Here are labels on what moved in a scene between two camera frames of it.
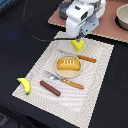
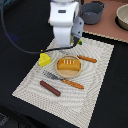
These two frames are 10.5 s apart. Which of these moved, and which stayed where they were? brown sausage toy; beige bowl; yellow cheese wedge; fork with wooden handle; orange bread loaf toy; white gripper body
Moved: yellow cheese wedge; white gripper body
Stayed: fork with wooden handle; orange bread loaf toy; beige bowl; brown sausage toy
